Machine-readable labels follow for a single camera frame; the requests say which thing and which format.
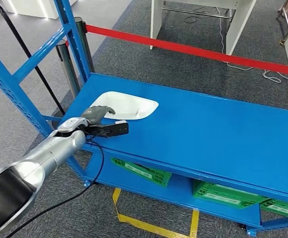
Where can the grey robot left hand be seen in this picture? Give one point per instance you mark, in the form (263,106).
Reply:
(95,113)

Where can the white plastic car part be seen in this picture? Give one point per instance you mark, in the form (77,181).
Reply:
(128,105)

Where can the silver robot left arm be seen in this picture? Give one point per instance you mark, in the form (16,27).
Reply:
(42,157)

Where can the blue metal shelf rack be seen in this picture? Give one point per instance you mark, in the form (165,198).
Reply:
(196,138)

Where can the green plastic crate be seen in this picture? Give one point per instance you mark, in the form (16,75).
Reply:
(282,208)
(146,173)
(223,195)

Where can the black pole floor stand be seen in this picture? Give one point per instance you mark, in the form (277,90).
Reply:
(27,52)

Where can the white lit display plinth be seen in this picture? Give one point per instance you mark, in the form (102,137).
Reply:
(35,8)

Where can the red barrier belt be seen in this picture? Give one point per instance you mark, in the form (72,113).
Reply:
(184,49)

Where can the white desk with crossbar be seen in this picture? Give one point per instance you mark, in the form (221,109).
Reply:
(236,29)

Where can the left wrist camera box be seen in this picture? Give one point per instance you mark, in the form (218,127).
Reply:
(114,129)

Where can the chrome stanchion post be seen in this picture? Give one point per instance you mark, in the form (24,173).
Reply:
(68,69)
(84,46)

